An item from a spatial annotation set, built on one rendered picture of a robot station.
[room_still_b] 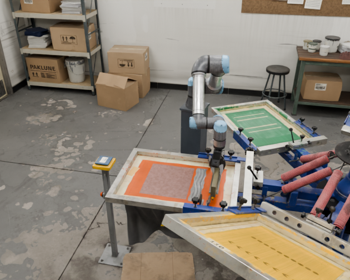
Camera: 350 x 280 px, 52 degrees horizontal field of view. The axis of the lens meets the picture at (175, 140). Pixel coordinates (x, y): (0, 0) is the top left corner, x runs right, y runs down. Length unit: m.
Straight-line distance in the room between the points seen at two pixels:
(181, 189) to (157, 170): 0.27
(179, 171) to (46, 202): 1.83
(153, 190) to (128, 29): 4.19
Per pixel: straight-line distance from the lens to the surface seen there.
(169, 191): 2.32
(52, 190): 4.07
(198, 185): 2.37
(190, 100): 2.77
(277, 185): 2.31
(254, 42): 5.88
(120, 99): 5.52
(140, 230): 2.48
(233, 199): 2.23
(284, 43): 5.89
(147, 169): 2.52
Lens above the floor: 2.39
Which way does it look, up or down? 30 degrees down
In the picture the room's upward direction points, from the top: straight up
